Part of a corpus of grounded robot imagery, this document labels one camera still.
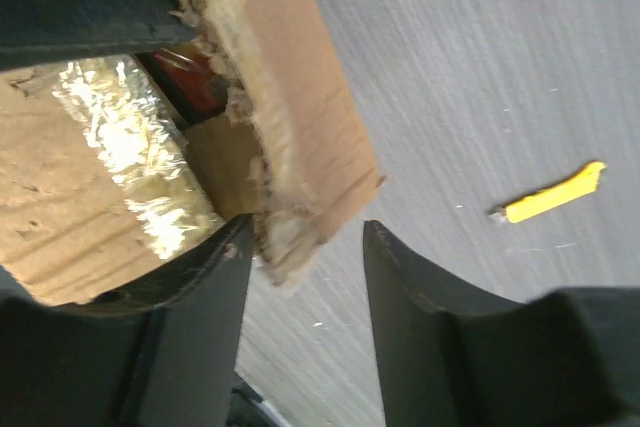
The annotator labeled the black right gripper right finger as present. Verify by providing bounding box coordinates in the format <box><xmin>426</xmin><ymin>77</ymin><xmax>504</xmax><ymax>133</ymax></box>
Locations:
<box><xmin>363</xmin><ymin>221</ymin><xmax>639</xmax><ymax>426</ymax></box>

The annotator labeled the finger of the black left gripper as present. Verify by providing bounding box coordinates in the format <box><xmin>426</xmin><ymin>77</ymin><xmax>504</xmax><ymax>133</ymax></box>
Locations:
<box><xmin>1</xmin><ymin>0</ymin><xmax>197</xmax><ymax>70</ymax></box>

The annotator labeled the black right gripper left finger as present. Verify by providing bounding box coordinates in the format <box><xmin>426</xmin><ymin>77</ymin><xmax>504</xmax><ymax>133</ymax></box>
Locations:
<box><xmin>1</xmin><ymin>214</ymin><xmax>253</xmax><ymax>426</ymax></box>

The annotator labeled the brown cardboard express box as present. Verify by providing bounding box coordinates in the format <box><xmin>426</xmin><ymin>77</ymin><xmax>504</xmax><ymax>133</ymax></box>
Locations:
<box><xmin>1</xmin><ymin>0</ymin><xmax>384</xmax><ymax>307</ymax></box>

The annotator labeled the yellow utility knife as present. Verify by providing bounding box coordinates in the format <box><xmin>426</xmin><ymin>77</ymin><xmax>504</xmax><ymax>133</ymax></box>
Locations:
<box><xmin>489</xmin><ymin>161</ymin><xmax>607</xmax><ymax>224</ymax></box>

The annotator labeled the red toothpaste box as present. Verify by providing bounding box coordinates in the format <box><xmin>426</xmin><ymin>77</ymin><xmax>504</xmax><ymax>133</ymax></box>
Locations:
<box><xmin>135</xmin><ymin>43</ymin><xmax>230</xmax><ymax>129</ymax></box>

